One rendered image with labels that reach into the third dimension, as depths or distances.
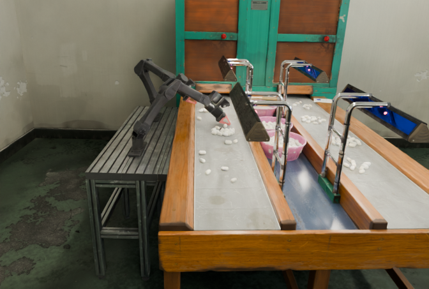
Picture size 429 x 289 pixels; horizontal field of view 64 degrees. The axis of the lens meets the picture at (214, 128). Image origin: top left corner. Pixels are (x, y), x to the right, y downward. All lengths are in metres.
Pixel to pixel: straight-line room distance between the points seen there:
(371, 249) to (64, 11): 3.44
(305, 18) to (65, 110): 2.69
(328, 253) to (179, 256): 0.52
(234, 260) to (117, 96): 2.90
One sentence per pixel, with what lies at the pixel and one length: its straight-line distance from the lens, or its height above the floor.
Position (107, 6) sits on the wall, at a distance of 3.79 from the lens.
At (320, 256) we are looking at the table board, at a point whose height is 0.64.
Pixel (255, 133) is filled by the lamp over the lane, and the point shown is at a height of 1.07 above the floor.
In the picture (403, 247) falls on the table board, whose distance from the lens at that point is 1.44.
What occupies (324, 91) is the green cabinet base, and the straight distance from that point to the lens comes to 3.07.
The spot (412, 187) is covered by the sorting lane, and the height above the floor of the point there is 0.74.
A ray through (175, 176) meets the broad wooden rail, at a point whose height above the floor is 0.76.
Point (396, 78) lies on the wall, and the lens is 4.18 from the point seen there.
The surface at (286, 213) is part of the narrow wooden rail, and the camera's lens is 1.30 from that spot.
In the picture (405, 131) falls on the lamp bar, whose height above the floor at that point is 1.07.
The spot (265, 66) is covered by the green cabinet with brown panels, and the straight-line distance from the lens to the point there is 2.90.
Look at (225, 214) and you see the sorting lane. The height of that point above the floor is 0.74.
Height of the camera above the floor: 1.46
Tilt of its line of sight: 20 degrees down
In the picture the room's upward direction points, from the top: 2 degrees clockwise
